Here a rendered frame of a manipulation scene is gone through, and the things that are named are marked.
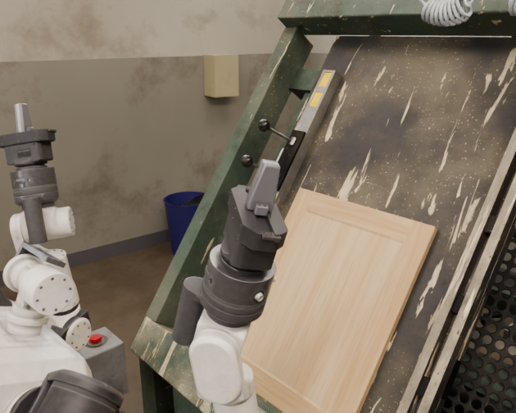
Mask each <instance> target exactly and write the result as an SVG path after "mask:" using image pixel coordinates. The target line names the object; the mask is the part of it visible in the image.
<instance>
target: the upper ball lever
mask: <svg viewBox="0 0 516 413"><path fill-rule="evenodd" d="M258 128H259V130H260V131H262V132H266V131H268V130H270V131H271V132H273V133H275V134H277V135H278V136H280V137H282V138H284V139H286V140H287V141H289V145H291V146H295V144H296V141H297V138H295V137H291V138H289V137H287V136H286V135H284V134H281V133H280V132H278V131H277V130H275V129H273V128H271V127H270V122H269V121H268V120H266V119H263V120H260V122H259V124H258Z"/></svg>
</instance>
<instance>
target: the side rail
mask: <svg viewBox="0 0 516 413"><path fill-rule="evenodd" d="M312 47H313V45H312V44H311V43H310V41H309V40H308V39H307V38H306V37H305V35H304V34H303V33H302V32H301V31H300V30H299V29H298V28H297V27H287V28H285V29H284V31H283V33H282V35H281V37H280V39H279V41H278V43H277V45H276V47H275V49H274V52H273V54H272V56H271V58H270V59H269V62H268V64H267V66H266V67H265V70H264V72H263V74H262V76H261V78H260V81H259V83H258V85H257V86H256V89H255V91H254V93H253V94H252V96H251V99H250V101H249V103H248V104H247V108H246V110H245V111H244V113H243V115H242V118H241V120H240V121H239V123H238V126H237V128H236V129H235V131H234V134H233V137H232V138H231V140H230V142H229V145H228V146H227V148H226V150H225V152H224V155H223V156H222V158H221V161H220V163H219V165H218V167H217V169H216V171H215V173H214V175H213V177H212V179H211V181H210V183H209V185H208V187H207V190H206V192H205V194H204V196H203V198H202V200H201V202H200V204H199V206H198V208H197V210H196V212H195V214H194V217H193V218H192V221H191V223H190V225H189V226H188V229H187V231H186V233H185V235H184V236H183V239H182V241H181V243H180V245H179V248H178V250H177V252H176V253H175V255H174V258H173V260H172V262H171V263H170V266H169V268H168V270H167V272H166V274H165V277H164V278H163V280H162V282H161V285H160V287H159V288H158V290H157V292H156V295H155V297H154V299H153V301H152V304H151V305H150V307H149V309H148V311H147V314H146V316H147V317H149V318H150V319H151V320H153V321H154V322H156V323H159V324H163V325H168V326H171V327H174V322H175V318H176V315H177V310H178V307H179V300H180V296H181V292H182V289H183V282H184V280H185V279H186V278H188V277H193V276H194V277H200V278H203V277H204V275H205V268H206V266H207V262H208V259H209V255H210V251H211V249H212V248H213V246H214V244H215V241H216V239H217V238H218V236H221V237H223V232H224V227H225V224H226V220H227V217H228V214H229V207H228V200H229V194H230V191H231V188H235V187H237V186H238V185H245V186H247V184H248V182H249V180H250V178H251V176H252V174H253V172H254V169H255V167H254V166H251V167H244V166H243V165H242V163H241V159H242V157H243V156H245V155H250V156H252V158H253V160H254V163H255V164H257V163H258V161H259V160H260V157H261V155H262V152H263V151H264V149H265V146H266V144H267V142H268V141H269V138H270V135H271V134H272V132H271V131H270V130H268V131H266V132H262V131H260V130H259V128H258V124H259V122H260V120H263V119H266V120H268V121H269V122H270V127H271V128H273V129H274V127H275V126H276V124H277V122H278V118H279V117H280V115H281V113H282V111H283V108H284V107H285V105H286V102H287V100H288V98H289V96H290V94H291V92H292V91H291V90H290V89H289V86H290V84H291V82H292V80H293V78H294V76H295V74H296V71H297V70H298V69H301V70H302V68H303V66H304V65H305V63H306V60H307V58H308V56H309V55H310V51H311V49H312Z"/></svg>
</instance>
